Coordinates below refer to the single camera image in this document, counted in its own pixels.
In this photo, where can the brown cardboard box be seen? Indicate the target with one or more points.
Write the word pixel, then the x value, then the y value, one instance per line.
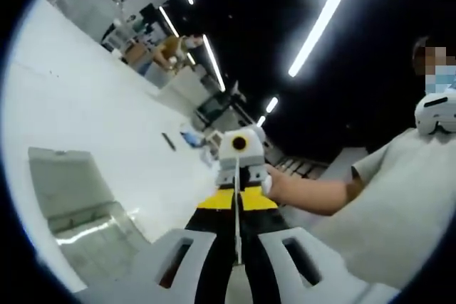
pixel 136 55

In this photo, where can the grey transparent guide fixture box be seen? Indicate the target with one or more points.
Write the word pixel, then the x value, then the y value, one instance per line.
pixel 89 233

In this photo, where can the person's head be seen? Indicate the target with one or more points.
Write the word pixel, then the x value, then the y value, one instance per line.
pixel 419 55

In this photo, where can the ceiling light strip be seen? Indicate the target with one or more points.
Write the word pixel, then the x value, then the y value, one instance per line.
pixel 320 22

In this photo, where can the blue cloth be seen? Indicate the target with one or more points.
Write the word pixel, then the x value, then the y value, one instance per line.
pixel 190 138

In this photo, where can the black pen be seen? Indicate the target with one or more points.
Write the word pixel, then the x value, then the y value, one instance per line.
pixel 169 142

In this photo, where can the person's right hand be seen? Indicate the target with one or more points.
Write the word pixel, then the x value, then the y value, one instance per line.
pixel 285 190

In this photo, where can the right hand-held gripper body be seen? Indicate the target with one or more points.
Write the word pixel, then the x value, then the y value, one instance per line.
pixel 254 154

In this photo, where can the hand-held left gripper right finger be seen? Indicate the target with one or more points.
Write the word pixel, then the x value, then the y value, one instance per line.
pixel 320 272

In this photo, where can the white worn device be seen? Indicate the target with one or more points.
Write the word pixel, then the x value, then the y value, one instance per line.
pixel 431 115

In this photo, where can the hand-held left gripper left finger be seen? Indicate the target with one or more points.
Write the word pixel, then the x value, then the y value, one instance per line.
pixel 142 268

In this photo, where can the operator in grey shirt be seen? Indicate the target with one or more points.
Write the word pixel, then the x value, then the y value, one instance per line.
pixel 392 211

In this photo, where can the black frame machine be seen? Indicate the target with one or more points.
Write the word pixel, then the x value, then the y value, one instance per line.
pixel 217 111

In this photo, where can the small white cart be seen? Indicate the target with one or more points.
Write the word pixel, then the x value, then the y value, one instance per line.
pixel 214 142

